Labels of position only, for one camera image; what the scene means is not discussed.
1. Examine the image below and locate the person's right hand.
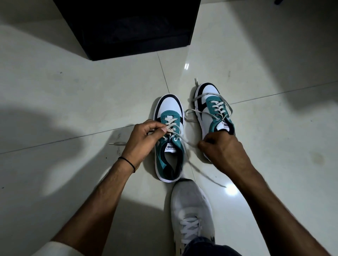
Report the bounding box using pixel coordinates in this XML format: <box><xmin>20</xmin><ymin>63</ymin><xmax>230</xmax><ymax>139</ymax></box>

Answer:
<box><xmin>198</xmin><ymin>131</ymin><xmax>254</xmax><ymax>177</ymax></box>

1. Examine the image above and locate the person's left hand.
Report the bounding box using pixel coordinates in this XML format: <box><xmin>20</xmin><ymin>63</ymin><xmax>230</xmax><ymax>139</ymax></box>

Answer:
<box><xmin>121</xmin><ymin>119</ymin><xmax>168</xmax><ymax>172</ymax></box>

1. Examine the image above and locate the cream shoelace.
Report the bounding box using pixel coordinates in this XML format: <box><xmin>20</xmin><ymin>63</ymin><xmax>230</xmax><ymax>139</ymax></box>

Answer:
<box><xmin>108</xmin><ymin>117</ymin><xmax>227</xmax><ymax>188</ymax></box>
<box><xmin>184</xmin><ymin>78</ymin><xmax>233</xmax><ymax>123</ymax></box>

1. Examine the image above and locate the person's right forearm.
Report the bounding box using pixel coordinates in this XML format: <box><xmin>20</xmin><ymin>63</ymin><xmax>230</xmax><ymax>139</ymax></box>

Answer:
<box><xmin>229</xmin><ymin>165</ymin><xmax>332</xmax><ymax>256</ymax></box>

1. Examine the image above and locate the person's left forearm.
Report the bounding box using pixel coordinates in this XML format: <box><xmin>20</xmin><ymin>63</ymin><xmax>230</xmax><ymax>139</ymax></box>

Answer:
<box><xmin>50</xmin><ymin>159</ymin><xmax>134</xmax><ymax>256</ymax></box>

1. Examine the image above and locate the teal white black sneaker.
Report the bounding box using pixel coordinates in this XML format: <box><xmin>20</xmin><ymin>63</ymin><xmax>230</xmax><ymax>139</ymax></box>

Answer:
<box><xmin>194</xmin><ymin>82</ymin><xmax>236</xmax><ymax>162</ymax></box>
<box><xmin>153</xmin><ymin>94</ymin><xmax>185</xmax><ymax>183</ymax></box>

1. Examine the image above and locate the black wrist band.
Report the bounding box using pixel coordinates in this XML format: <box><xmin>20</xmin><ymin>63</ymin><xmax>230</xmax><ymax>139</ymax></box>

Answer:
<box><xmin>118</xmin><ymin>156</ymin><xmax>136</xmax><ymax>174</ymax></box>

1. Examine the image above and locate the grey worn sneaker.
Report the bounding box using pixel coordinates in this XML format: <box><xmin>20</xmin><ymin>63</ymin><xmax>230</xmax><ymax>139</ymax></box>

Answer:
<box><xmin>170</xmin><ymin>178</ymin><xmax>216</xmax><ymax>256</ymax></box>

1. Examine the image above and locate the blue jeans leg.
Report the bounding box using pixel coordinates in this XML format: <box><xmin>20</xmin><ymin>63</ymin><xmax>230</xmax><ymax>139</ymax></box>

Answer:
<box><xmin>182</xmin><ymin>236</ymin><xmax>242</xmax><ymax>256</ymax></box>

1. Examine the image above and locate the black cabinet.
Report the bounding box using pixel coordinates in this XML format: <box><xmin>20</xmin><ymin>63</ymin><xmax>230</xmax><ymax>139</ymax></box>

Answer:
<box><xmin>53</xmin><ymin>0</ymin><xmax>202</xmax><ymax>62</ymax></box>

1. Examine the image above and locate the white sleeve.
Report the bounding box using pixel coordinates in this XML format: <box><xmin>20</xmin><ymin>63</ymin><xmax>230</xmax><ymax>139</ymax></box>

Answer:
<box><xmin>32</xmin><ymin>241</ymin><xmax>77</xmax><ymax>256</ymax></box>

